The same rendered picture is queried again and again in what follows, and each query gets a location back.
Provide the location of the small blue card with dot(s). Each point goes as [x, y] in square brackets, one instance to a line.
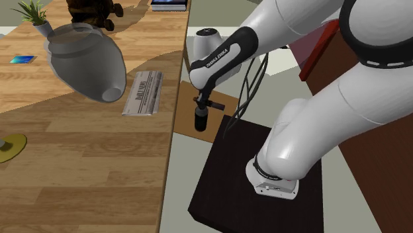
[22, 59]

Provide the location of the reddish brown cabinet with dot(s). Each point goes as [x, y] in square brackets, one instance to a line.
[380, 171]

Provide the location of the dark robot stand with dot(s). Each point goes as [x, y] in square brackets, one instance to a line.
[226, 180]

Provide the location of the wooden table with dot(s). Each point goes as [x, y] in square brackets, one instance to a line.
[96, 167]

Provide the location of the green plant in grey pot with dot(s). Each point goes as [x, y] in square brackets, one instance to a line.
[41, 25]

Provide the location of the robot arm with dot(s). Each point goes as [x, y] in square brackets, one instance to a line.
[309, 135]

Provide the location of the tan flat board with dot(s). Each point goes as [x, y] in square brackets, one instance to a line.
[187, 109]

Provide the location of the folded grey newspaper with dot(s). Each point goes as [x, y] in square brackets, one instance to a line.
[145, 93]

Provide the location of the grey glass vase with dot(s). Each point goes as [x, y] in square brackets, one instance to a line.
[87, 69]

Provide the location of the dark brown teddy bear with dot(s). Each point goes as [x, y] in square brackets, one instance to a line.
[88, 11]

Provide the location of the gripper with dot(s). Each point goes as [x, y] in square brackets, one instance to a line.
[200, 117]

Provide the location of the yellow plate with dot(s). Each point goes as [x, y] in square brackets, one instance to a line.
[14, 147]

